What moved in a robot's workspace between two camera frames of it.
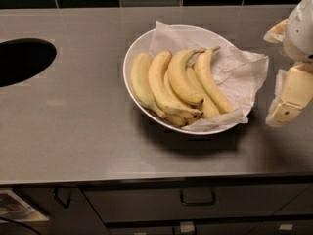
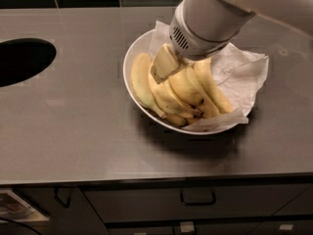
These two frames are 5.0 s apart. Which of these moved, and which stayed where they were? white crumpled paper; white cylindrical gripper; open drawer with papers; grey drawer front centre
Moved: white cylindrical gripper
Stayed: white crumpled paper; grey drawer front centre; open drawer with papers
